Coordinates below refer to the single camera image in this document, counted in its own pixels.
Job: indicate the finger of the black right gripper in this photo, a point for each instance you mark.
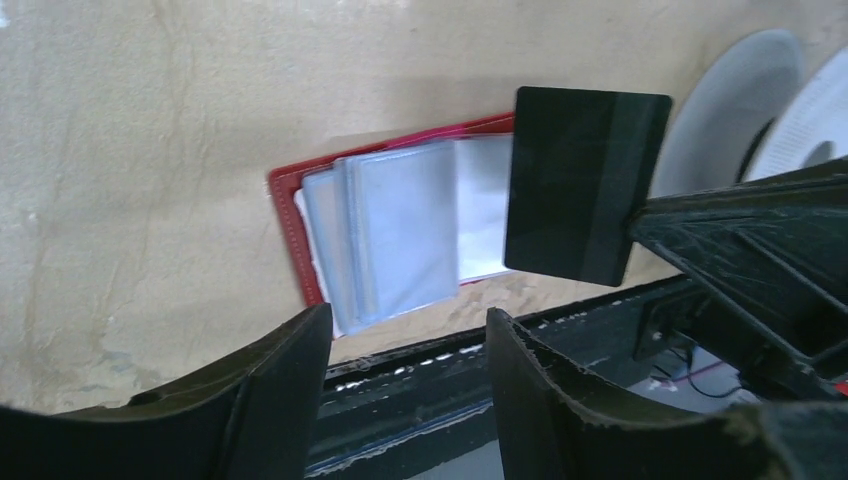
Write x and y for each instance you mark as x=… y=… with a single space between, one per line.
x=771 y=257

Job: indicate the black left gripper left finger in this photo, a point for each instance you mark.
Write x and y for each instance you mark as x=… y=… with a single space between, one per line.
x=248 y=415

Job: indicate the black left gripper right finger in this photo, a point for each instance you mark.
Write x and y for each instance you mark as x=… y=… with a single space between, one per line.
x=558 y=420

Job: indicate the black credit card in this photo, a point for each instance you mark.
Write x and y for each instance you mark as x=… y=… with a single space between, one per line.
x=582 y=163

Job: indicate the red leather card holder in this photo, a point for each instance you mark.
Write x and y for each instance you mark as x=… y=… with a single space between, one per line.
x=385 y=229

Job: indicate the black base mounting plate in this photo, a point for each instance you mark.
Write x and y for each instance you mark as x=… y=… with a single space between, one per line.
x=411 y=409

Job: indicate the white filament spool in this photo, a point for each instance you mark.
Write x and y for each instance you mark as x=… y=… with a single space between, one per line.
x=754 y=115

